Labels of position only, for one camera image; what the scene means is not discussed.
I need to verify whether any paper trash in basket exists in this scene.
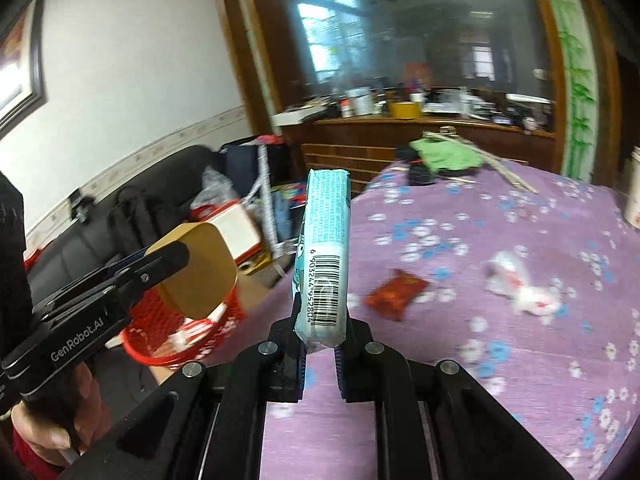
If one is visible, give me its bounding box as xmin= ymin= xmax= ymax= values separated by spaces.
xmin=167 ymin=304 xmax=227 ymax=353

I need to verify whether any red framed white board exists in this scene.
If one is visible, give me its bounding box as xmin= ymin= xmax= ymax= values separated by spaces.
xmin=190 ymin=200 xmax=262 ymax=264

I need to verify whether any left hand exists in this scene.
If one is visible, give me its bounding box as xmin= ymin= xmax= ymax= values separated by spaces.
xmin=11 ymin=363 xmax=111 ymax=466

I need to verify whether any yellow container on counter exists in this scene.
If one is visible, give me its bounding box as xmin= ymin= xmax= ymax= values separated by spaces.
xmin=388 ymin=101 xmax=422 ymax=120

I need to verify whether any purple floral tablecloth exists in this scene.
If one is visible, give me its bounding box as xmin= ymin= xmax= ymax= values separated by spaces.
xmin=199 ymin=156 xmax=640 ymax=480

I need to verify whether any clear plastic bag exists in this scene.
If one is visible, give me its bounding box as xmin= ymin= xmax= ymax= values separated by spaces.
xmin=190 ymin=166 xmax=239 ymax=210

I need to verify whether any wooden sticks bundle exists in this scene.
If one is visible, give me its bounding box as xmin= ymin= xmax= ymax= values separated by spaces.
xmin=422 ymin=129 xmax=540 ymax=195

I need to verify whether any wooden counter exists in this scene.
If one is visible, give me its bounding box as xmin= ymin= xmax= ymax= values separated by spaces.
xmin=281 ymin=116 xmax=560 ymax=194

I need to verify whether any floral paper cup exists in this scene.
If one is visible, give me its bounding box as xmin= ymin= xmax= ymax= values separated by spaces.
xmin=624 ymin=146 xmax=640 ymax=230

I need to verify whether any black sofa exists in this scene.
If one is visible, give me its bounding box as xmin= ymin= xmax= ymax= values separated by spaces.
xmin=27 ymin=145 xmax=224 ymax=304

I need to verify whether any green cloth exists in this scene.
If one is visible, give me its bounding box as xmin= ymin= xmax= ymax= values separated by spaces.
xmin=409 ymin=139 xmax=484 ymax=174

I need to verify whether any wall picture frame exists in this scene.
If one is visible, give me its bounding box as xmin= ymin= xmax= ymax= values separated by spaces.
xmin=0 ymin=0 xmax=47 ymax=138

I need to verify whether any black pouch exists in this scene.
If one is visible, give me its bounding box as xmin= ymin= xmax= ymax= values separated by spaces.
xmin=396 ymin=145 xmax=436 ymax=186

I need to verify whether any white tied plastic bag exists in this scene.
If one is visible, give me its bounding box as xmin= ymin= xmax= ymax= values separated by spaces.
xmin=485 ymin=252 xmax=561 ymax=318

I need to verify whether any red snack wrapper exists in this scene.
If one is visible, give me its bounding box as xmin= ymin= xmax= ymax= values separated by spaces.
xmin=364 ymin=269 xmax=428 ymax=322

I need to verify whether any red plastic basket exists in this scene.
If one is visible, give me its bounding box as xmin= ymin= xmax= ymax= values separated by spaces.
xmin=119 ymin=286 xmax=245 ymax=370

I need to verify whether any teal cartoon tissue pack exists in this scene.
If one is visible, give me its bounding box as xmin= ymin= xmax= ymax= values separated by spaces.
xmin=292 ymin=169 xmax=350 ymax=353

